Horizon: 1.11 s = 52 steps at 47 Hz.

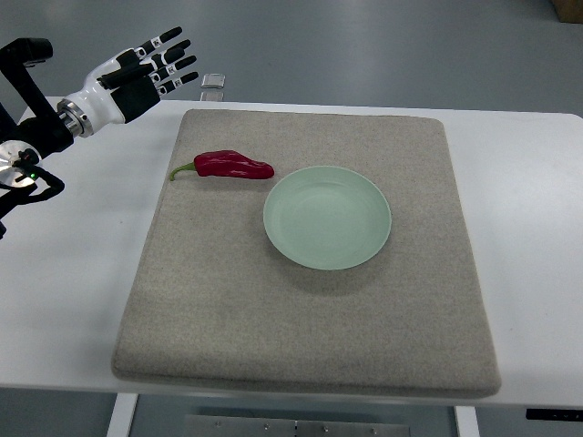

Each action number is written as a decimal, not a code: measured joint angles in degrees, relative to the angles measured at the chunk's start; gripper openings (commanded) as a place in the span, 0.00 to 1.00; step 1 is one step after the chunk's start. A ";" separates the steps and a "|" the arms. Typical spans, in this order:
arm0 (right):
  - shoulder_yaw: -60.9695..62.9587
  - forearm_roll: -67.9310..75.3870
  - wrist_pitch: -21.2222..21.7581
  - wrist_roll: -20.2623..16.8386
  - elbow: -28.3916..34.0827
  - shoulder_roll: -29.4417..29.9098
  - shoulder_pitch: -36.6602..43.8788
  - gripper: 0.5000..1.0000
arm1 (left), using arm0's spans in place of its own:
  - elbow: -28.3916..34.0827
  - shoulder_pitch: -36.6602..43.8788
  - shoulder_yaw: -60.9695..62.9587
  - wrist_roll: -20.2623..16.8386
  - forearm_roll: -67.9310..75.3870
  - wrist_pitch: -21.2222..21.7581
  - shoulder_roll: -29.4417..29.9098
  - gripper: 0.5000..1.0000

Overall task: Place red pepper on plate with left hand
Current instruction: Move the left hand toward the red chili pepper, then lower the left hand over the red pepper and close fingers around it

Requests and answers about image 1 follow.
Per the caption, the black table control panel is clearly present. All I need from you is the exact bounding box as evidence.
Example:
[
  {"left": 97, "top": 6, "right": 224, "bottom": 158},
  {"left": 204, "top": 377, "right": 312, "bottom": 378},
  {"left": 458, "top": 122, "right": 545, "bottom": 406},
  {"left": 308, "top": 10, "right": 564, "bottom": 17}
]
[{"left": 526, "top": 408, "right": 583, "bottom": 422}]

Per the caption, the white table leg right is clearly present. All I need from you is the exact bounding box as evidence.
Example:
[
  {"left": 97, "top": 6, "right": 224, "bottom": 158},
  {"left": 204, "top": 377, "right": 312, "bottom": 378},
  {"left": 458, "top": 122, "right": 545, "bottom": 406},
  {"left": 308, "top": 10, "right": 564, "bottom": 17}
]
[{"left": 454, "top": 406, "right": 480, "bottom": 437}]

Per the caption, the white table leg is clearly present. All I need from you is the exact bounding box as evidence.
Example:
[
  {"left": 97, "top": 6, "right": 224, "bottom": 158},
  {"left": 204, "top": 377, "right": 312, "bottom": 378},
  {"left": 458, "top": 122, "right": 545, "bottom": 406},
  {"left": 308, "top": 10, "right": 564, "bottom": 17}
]
[
  {"left": 106, "top": 393, "right": 138, "bottom": 437},
  {"left": 454, "top": 406, "right": 480, "bottom": 437}
]

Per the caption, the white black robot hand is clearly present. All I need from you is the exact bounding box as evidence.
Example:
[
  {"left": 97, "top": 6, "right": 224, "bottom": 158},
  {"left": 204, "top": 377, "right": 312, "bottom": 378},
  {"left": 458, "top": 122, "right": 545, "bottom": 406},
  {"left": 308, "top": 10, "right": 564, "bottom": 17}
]
[{"left": 66, "top": 26, "right": 199, "bottom": 132}]

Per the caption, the cardboard box corner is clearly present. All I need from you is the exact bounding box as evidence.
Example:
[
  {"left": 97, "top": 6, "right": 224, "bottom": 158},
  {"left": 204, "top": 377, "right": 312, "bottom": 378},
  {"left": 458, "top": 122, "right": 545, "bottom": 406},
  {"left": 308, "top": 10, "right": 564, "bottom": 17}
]
[{"left": 554, "top": 0, "right": 583, "bottom": 24}]

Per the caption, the metal table base plate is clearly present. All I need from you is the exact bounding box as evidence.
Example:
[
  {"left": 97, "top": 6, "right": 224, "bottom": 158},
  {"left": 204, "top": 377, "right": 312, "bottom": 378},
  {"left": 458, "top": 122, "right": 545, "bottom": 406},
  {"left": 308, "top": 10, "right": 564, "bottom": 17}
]
[{"left": 182, "top": 415, "right": 411, "bottom": 437}]

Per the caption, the beige fabric mat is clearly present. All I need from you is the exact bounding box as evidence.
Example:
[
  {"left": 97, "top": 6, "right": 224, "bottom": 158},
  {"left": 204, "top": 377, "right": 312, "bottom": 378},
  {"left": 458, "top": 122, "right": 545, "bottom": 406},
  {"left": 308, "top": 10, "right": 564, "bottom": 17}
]
[{"left": 111, "top": 109, "right": 501, "bottom": 398}]

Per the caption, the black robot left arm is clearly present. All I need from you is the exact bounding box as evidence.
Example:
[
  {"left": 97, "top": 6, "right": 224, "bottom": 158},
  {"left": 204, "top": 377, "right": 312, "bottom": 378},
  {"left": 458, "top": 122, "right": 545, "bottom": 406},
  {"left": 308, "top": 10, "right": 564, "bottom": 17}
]
[{"left": 1, "top": 27, "right": 198, "bottom": 216}]

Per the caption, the white table leg left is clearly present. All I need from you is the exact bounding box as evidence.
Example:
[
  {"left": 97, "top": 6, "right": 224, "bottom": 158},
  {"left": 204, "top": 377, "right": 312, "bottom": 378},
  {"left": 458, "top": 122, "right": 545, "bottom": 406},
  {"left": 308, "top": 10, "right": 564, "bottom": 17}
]
[{"left": 106, "top": 393, "right": 138, "bottom": 437}]

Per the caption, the red pepper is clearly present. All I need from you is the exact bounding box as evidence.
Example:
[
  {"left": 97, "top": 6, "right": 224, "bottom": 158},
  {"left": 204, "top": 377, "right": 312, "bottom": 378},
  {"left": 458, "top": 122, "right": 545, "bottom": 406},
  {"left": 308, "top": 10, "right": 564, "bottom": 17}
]
[{"left": 169, "top": 150, "right": 275, "bottom": 181}]

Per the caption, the light green plate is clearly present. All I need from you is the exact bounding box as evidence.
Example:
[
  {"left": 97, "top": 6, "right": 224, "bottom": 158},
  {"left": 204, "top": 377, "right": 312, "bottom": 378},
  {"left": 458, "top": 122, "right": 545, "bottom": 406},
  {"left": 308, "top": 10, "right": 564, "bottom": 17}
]
[{"left": 263, "top": 166, "right": 393, "bottom": 271}]

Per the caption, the clear plastic floor piece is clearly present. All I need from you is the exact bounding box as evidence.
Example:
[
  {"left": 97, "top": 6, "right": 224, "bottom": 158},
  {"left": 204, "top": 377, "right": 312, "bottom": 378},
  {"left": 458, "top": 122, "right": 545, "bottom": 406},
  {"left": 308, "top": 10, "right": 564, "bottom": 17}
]
[{"left": 199, "top": 73, "right": 225, "bottom": 102}]

